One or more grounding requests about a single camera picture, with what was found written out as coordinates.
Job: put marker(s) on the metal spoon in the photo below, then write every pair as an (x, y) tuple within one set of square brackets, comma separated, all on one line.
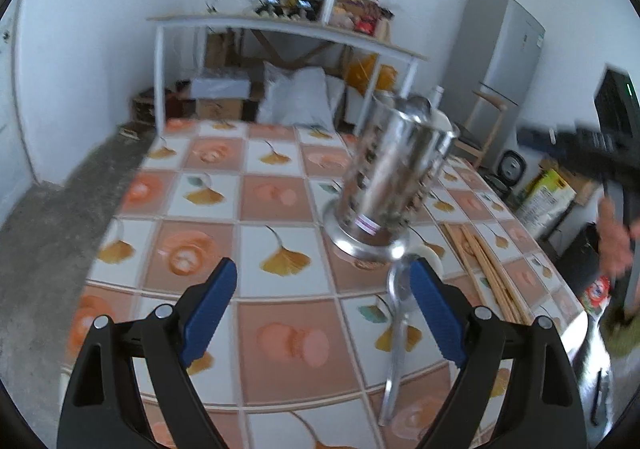
[(397, 344)]

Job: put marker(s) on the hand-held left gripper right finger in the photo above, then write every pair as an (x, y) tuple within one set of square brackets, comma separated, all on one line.
[(435, 314)]

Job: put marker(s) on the white fleece garment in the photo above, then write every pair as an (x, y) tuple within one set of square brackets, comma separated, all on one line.
[(590, 369)]

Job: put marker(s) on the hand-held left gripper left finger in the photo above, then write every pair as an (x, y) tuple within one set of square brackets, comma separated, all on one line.
[(210, 314)]

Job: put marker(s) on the white green rice bag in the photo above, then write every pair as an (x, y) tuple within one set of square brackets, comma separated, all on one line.
[(545, 201)]

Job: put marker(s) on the wooden chair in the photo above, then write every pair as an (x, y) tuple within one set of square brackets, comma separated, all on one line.
[(492, 104)]

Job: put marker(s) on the person's right hand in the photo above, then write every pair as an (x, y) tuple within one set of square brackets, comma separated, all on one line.
[(615, 239)]

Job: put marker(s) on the black device with screen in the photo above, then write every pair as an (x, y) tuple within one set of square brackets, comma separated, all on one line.
[(267, 6), (302, 4)]

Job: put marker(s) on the white door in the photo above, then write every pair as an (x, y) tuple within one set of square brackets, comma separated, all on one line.
[(7, 129)]

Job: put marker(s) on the white ceramic spoon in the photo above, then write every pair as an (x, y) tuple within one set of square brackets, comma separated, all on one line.
[(432, 251)]

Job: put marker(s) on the black bin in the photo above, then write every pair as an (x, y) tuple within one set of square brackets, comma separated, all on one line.
[(582, 254)]

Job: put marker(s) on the grey refrigerator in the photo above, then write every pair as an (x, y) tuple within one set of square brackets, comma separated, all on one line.
[(495, 59)]

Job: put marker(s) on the grey rice cooker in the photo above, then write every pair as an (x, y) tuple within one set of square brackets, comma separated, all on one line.
[(505, 174)]

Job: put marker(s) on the white sack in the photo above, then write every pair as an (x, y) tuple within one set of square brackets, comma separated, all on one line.
[(295, 94)]

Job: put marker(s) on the clear plastic tube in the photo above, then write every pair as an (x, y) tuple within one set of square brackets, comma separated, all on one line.
[(330, 4)]

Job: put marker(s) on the white long desk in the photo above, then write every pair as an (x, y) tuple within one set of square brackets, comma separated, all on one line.
[(280, 24)]

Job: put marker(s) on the orange snack packet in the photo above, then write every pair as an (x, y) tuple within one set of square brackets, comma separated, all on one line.
[(597, 294)]

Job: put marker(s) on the yellow plastic bag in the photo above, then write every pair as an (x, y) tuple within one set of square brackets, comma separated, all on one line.
[(362, 74)]

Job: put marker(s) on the white slim container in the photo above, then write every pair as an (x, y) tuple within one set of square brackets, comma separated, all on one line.
[(438, 96)]

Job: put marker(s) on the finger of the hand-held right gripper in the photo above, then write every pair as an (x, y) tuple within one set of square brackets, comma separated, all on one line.
[(560, 146)]

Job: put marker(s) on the dark brown box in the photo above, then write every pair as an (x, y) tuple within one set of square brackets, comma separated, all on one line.
[(147, 106)]

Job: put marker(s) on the perforated steel utensil holder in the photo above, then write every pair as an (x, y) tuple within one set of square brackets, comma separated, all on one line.
[(395, 169)]

